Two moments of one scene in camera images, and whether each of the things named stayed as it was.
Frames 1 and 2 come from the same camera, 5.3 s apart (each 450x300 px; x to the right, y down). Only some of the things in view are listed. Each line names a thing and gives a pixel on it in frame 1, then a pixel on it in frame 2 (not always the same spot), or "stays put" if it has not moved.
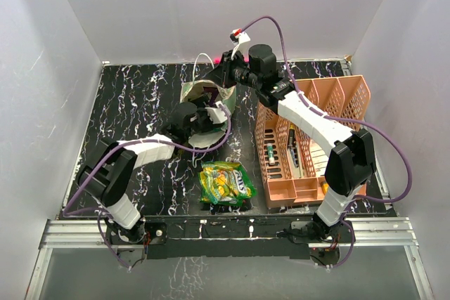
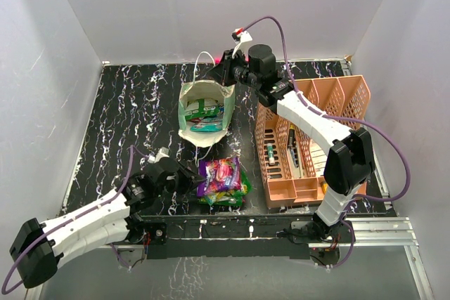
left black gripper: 209,125 → 190,181
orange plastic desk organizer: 294,162 stays put
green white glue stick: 270,150 stays put
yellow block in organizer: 325,186 stays put
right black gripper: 222,73 stays put
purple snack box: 214,92 → 221,174
